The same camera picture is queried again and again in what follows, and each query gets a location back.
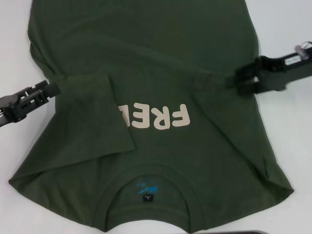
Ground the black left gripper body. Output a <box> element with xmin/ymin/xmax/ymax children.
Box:
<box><xmin>0</xmin><ymin>94</ymin><xmax>23</xmax><ymax>129</ymax></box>

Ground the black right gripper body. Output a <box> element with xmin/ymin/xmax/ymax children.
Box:
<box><xmin>254</xmin><ymin>41</ymin><xmax>312</xmax><ymax>74</ymax></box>

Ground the dark green FREE t-shirt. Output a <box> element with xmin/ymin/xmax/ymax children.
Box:
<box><xmin>7</xmin><ymin>0</ymin><xmax>312</xmax><ymax>221</ymax></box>

